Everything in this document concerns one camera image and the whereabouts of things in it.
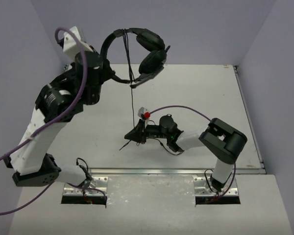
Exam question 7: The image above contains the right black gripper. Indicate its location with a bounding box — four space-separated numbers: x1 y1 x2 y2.
125 118 170 144

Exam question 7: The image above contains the black headset cable with plugs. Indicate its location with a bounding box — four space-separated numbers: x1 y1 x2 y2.
119 28 184 156

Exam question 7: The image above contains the black headset with microphone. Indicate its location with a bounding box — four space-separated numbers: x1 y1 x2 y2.
100 27 171 89

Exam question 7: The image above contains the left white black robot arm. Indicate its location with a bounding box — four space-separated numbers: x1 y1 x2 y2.
4 51 115 188

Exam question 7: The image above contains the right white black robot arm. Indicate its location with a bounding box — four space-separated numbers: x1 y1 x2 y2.
124 115 247 192

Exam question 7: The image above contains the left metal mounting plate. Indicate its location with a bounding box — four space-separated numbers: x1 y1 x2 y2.
62 175 109 197

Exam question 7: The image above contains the metal mounting plate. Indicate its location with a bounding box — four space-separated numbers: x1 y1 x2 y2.
193 175 239 197
62 175 109 197

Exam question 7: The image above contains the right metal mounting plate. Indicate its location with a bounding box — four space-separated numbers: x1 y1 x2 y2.
193 175 239 197

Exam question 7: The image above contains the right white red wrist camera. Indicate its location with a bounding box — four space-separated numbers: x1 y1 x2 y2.
138 107 150 120

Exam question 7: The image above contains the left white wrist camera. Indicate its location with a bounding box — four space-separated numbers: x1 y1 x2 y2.
63 26 94 62

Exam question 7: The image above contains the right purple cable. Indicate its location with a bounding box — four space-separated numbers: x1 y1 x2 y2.
147 105 237 199

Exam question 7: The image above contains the metal table edge rail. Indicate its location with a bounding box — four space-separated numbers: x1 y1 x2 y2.
54 167 265 175

